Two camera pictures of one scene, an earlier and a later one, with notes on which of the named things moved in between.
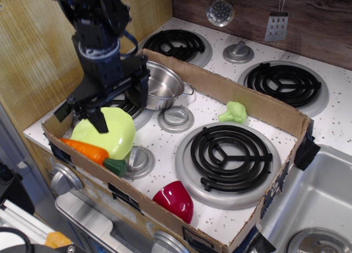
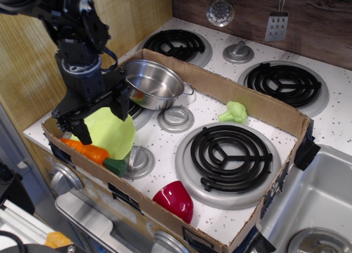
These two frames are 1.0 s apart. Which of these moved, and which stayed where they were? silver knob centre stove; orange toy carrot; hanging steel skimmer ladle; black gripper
Moved: black gripper
Stayed: silver knob centre stove; hanging steel skimmer ladle; orange toy carrot
